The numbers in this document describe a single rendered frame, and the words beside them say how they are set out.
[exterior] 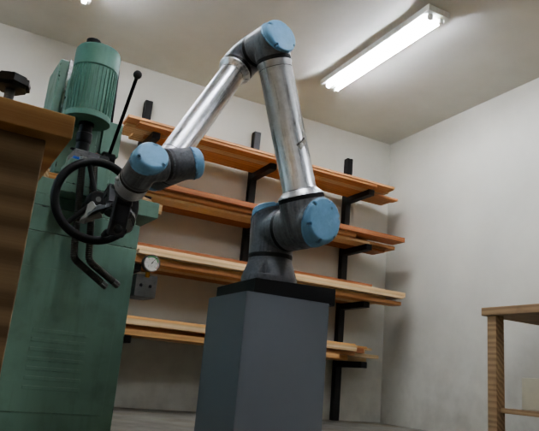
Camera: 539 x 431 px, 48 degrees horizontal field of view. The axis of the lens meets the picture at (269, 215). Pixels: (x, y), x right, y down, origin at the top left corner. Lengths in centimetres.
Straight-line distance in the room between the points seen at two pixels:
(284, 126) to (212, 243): 320
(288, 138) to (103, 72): 88
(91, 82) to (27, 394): 115
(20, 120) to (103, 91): 186
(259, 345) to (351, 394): 384
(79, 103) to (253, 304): 107
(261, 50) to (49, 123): 144
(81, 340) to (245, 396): 64
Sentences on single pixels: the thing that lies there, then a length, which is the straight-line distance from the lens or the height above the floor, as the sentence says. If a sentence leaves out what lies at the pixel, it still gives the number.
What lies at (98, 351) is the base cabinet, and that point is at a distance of 220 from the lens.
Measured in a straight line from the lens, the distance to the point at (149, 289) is 223.
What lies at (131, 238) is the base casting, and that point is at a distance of 226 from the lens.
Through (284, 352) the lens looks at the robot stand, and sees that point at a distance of 190.
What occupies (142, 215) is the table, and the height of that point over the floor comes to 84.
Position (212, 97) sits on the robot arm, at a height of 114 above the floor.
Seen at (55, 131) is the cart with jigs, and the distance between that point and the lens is 61.
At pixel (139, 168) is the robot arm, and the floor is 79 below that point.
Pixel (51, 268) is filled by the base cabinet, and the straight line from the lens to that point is 217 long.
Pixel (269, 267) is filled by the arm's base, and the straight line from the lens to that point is 197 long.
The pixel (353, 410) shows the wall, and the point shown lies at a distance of 569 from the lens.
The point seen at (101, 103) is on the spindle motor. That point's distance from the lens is 244.
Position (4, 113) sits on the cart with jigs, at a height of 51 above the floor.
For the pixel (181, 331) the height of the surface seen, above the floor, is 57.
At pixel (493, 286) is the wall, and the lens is 497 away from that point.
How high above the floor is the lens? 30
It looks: 15 degrees up
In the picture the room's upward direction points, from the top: 5 degrees clockwise
